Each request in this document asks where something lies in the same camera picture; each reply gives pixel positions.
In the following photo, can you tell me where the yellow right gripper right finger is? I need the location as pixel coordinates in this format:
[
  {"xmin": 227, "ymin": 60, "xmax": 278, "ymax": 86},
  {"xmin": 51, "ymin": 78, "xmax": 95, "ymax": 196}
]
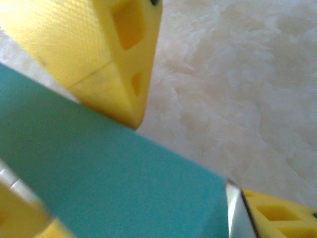
[{"xmin": 241, "ymin": 187, "xmax": 317, "ymax": 238}]

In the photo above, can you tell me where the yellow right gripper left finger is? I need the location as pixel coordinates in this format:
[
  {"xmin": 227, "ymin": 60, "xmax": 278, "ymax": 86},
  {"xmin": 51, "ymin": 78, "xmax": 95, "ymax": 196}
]
[{"xmin": 0, "ymin": 183, "xmax": 72, "ymax": 238}]

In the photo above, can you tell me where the white and teal paper box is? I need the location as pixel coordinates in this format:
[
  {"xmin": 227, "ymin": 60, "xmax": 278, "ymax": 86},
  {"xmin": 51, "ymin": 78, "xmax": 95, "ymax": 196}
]
[{"xmin": 0, "ymin": 63, "xmax": 260, "ymax": 238}]

